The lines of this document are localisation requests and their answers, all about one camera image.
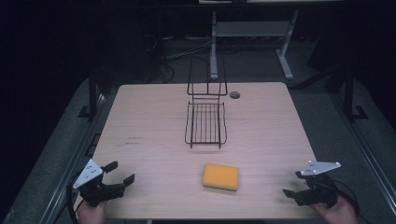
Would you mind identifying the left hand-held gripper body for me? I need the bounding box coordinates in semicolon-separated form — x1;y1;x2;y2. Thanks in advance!
73;159;126;207

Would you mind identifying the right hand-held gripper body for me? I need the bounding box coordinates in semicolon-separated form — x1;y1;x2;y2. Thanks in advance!
293;161;342;208

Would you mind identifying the yellow sponge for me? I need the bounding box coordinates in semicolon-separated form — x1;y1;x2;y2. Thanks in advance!
202;162;241;192

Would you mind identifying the black wire rack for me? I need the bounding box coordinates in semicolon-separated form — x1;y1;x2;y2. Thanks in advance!
184;57;229;150

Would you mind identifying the person's left hand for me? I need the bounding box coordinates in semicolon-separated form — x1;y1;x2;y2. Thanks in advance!
76;200;108;224

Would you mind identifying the person's right hand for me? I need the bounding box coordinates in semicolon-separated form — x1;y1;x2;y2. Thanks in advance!
311;195;360;224

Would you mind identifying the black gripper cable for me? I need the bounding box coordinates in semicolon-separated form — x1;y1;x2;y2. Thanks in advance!
65;172;86;224
333;179;361;217

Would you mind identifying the aluminium rail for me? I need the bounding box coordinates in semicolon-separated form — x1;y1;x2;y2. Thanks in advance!
38;92;108;224
331;92;396;208

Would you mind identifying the black metal post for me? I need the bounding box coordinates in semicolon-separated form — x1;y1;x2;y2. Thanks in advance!
77;70;99;121
343;65;370;121

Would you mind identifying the bundle of floor cables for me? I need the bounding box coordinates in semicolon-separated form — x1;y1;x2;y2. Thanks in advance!
145;33;213;84

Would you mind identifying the grey metal frame desk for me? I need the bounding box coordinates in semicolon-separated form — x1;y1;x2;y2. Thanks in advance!
199;0;344;81

